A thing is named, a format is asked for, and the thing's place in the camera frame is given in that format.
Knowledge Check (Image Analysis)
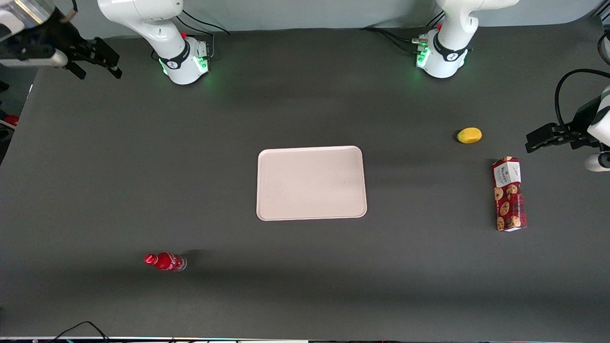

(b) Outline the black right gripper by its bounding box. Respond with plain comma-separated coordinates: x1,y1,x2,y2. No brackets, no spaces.
29,19,123,80

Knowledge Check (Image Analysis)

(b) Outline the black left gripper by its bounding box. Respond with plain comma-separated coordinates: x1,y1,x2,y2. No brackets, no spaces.
525,97,602,153

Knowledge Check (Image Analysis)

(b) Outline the red coke bottle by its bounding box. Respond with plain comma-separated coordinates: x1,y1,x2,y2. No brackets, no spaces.
144,252,187,272

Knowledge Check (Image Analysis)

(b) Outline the white rectangular plastic tray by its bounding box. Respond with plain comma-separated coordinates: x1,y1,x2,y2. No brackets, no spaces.
256,146,368,222

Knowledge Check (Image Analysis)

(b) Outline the red tartan cookie box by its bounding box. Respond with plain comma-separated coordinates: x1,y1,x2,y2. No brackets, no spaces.
492,156,528,232

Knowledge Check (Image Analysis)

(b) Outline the yellow lemon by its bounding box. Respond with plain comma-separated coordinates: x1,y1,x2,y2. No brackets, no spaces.
457,127,483,144

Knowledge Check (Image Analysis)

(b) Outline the black looped wrist cable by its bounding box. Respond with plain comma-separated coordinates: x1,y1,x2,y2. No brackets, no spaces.
554,69,610,135

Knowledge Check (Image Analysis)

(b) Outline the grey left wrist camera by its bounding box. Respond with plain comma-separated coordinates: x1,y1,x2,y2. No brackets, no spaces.
585,152,610,172

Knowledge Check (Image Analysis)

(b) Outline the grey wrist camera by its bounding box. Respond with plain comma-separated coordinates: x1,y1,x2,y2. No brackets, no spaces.
0,48,69,68
585,152,610,172

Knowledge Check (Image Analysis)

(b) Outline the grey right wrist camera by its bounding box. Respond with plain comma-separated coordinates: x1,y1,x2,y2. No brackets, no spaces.
0,48,69,68

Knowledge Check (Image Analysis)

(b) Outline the black right arm base cable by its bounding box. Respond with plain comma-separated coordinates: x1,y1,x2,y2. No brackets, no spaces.
176,10,231,60

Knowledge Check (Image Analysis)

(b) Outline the black arm base cable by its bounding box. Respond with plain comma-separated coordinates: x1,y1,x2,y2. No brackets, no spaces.
360,12,446,54
176,10,231,60

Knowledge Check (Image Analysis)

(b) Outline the black left arm base cable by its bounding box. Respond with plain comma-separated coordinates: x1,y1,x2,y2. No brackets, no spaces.
360,12,446,54

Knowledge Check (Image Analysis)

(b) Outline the black cable at table edge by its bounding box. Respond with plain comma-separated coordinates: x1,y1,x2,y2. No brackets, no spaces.
45,321,111,343

